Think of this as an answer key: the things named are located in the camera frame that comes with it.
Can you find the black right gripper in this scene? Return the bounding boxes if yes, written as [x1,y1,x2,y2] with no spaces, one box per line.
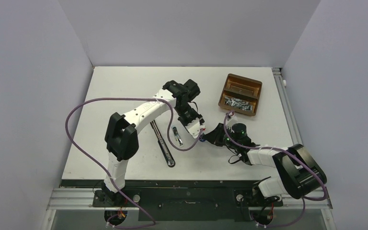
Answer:
[204,123,240,150]

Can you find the black stapler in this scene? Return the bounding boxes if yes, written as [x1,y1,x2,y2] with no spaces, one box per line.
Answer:
[150,120,175,168]

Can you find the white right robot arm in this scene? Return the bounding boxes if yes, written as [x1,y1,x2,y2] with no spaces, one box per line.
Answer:
[200,123,329,206]

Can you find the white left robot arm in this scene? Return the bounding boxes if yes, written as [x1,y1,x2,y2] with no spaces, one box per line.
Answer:
[102,80,205,206]

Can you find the pile of staple strips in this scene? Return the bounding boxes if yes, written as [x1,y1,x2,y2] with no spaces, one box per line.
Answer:
[224,97,253,112]

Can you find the brown wooden tray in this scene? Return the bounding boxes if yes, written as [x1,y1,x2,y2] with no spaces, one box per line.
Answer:
[218,73,263,116]

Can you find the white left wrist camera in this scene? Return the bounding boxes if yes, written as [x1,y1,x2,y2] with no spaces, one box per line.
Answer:
[185,118,205,139]

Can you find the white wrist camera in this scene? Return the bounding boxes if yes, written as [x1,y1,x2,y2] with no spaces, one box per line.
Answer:
[185,118,205,139]
[226,115,238,127]

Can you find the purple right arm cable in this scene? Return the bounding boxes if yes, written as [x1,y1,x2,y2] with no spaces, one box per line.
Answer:
[223,110,328,229]

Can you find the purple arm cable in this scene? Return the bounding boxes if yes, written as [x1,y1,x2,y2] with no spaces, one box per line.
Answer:
[65,97,205,230]
[223,110,328,229]

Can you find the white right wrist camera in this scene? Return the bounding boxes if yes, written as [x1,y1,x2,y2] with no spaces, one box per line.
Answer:
[226,115,238,127]

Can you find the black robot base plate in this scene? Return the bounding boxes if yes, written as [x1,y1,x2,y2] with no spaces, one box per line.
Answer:
[60,179,302,225]

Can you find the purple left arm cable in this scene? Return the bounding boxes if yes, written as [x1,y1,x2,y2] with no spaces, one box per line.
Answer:
[65,97,205,230]

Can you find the aluminium side rail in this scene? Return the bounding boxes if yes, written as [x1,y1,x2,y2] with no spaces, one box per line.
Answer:
[272,68,333,209]

